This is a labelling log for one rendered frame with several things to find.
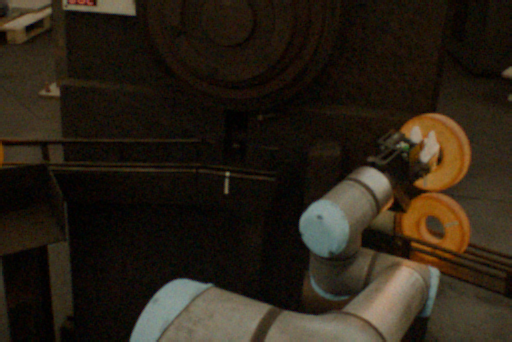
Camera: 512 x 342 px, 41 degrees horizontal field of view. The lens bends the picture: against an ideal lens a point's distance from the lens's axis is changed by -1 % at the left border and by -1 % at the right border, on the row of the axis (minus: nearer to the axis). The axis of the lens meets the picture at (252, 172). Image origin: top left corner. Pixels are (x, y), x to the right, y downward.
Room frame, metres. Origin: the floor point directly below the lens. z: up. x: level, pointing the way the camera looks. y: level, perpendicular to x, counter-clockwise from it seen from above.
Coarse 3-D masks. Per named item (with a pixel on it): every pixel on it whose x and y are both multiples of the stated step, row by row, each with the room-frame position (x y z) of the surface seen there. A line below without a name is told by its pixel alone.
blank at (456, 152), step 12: (420, 120) 1.30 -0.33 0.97; (432, 120) 1.28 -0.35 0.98; (444, 120) 1.27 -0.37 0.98; (408, 132) 1.31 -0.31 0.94; (444, 132) 1.26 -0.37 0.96; (456, 132) 1.25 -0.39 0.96; (444, 144) 1.26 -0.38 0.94; (456, 144) 1.24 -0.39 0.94; (468, 144) 1.25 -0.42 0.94; (444, 156) 1.25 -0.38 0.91; (456, 156) 1.24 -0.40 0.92; (468, 156) 1.24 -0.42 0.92; (444, 168) 1.25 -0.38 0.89; (456, 168) 1.23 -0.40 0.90; (420, 180) 1.28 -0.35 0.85; (432, 180) 1.26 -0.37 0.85; (444, 180) 1.25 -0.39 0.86; (456, 180) 1.24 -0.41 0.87
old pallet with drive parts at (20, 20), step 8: (0, 16) 5.92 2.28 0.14; (8, 16) 5.88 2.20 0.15; (16, 16) 5.92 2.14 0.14; (24, 16) 5.92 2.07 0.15; (32, 16) 5.94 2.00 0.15; (40, 16) 5.97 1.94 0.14; (48, 16) 6.14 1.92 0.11; (0, 24) 5.61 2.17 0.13; (8, 24) 5.58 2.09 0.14; (16, 24) 5.60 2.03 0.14; (24, 24) 5.64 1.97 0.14; (40, 24) 6.04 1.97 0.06; (48, 24) 6.13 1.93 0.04; (8, 32) 5.52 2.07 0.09; (16, 32) 5.53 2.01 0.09; (24, 32) 5.63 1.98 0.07; (32, 32) 5.86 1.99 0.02; (40, 32) 5.95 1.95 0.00; (16, 40) 5.51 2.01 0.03; (24, 40) 5.62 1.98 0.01
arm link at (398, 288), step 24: (384, 264) 1.05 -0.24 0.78; (408, 264) 1.03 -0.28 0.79; (384, 288) 0.84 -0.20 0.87; (408, 288) 0.89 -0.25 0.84; (432, 288) 1.00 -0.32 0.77; (288, 312) 0.59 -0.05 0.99; (336, 312) 0.63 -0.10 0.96; (360, 312) 0.69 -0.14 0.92; (384, 312) 0.72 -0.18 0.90; (408, 312) 0.81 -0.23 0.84; (288, 336) 0.55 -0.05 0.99; (312, 336) 0.56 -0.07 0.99; (336, 336) 0.57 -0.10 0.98; (360, 336) 0.58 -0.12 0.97; (384, 336) 0.61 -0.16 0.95
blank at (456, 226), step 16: (432, 192) 1.37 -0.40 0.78; (416, 208) 1.36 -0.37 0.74; (432, 208) 1.34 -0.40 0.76; (448, 208) 1.31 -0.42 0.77; (416, 224) 1.36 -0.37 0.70; (448, 224) 1.31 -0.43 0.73; (464, 224) 1.29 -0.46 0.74; (432, 240) 1.34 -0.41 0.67; (448, 240) 1.30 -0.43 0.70; (464, 240) 1.28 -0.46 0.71; (448, 256) 1.30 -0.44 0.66
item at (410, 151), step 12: (384, 144) 1.19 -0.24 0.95; (396, 144) 1.20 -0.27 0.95; (408, 144) 1.20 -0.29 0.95; (420, 144) 1.19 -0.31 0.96; (384, 156) 1.16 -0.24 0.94; (396, 156) 1.16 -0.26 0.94; (408, 156) 1.16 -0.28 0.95; (420, 156) 1.21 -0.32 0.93; (384, 168) 1.13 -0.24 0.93; (396, 168) 1.17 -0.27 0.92; (408, 168) 1.16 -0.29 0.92; (420, 168) 1.19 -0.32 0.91; (396, 180) 1.17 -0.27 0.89; (408, 180) 1.17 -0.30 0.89
